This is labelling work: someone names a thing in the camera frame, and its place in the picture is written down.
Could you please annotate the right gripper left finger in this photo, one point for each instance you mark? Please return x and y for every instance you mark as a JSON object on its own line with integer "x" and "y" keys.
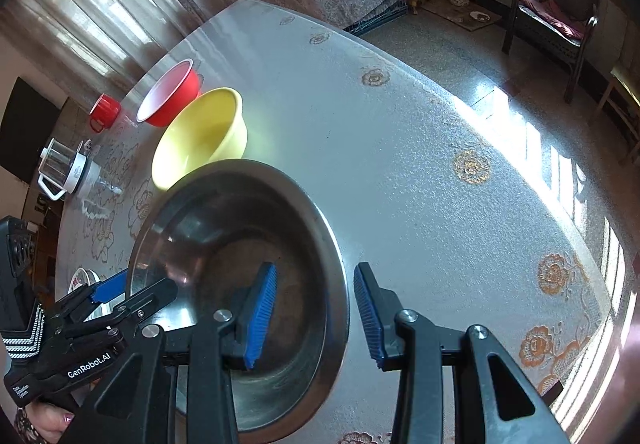
{"x": 135, "y": 402}

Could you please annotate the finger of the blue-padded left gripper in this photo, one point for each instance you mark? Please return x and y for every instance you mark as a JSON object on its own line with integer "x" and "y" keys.
{"x": 107, "y": 288}

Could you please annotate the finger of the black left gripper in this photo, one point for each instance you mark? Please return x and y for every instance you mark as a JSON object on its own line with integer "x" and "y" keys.
{"x": 145, "y": 296}

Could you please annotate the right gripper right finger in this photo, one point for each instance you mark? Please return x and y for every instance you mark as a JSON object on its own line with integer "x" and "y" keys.
{"x": 494, "y": 402}

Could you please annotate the white plate with red characters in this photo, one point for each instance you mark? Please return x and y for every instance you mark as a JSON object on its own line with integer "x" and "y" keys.
{"x": 82, "y": 277}

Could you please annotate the yellow bowl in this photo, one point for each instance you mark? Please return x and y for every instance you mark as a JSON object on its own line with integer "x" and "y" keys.
{"x": 210, "y": 129}

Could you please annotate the red plastic bowl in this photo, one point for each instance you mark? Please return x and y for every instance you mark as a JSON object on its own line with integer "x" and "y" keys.
{"x": 173, "y": 91}

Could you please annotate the person's left hand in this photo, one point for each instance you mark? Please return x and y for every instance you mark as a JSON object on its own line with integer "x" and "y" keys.
{"x": 41, "y": 423}

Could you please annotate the white glass electric kettle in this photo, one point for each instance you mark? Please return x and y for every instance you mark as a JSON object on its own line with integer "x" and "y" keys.
{"x": 67, "y": 171}

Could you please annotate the red mug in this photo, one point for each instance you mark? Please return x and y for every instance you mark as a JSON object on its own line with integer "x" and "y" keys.
{"x": 104, "y": 113}

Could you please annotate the lace tablecloth with gold flowers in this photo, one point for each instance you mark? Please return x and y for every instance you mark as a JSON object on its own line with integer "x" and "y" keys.
{"x": 352, "y": 157}

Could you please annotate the dark wooden armchair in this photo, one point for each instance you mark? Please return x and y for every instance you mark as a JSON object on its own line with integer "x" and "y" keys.
{"x": 563, "y": 28}

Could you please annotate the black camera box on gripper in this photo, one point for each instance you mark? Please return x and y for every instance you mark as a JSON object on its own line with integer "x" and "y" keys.
{"x": 22, "y": 315}

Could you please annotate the black wall television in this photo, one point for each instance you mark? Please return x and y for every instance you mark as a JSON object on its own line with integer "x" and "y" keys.
{"x": 26, "y": 127}

